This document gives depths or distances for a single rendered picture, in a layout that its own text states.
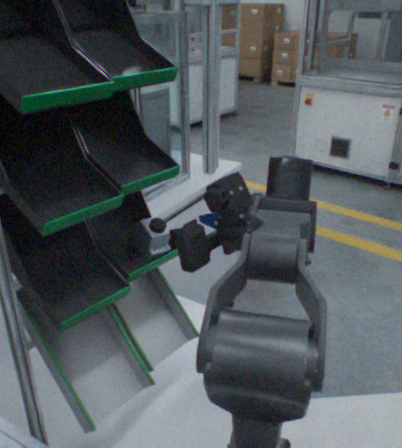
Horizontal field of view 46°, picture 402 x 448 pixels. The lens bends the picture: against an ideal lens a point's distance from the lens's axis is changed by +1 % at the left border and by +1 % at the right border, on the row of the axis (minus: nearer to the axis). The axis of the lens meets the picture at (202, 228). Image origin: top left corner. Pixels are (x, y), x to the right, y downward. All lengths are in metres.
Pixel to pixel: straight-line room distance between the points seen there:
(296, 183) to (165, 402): 0.61
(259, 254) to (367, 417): 0.76
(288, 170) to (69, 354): 0.50
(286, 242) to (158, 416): 0.72
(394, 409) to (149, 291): 0.56
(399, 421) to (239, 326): 0.81
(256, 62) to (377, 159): 5.21
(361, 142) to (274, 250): 4.26
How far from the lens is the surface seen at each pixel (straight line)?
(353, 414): 1.08
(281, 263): 0.36
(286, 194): 0.60
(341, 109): 4.63
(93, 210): 0.68
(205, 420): 1.03
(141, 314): 0.96
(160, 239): 0.83
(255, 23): 9.37
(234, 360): 0.31
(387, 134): 4.51
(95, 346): 0.89
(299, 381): 0.31
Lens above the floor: 1.64
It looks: 27 degrees down
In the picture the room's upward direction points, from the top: straight up
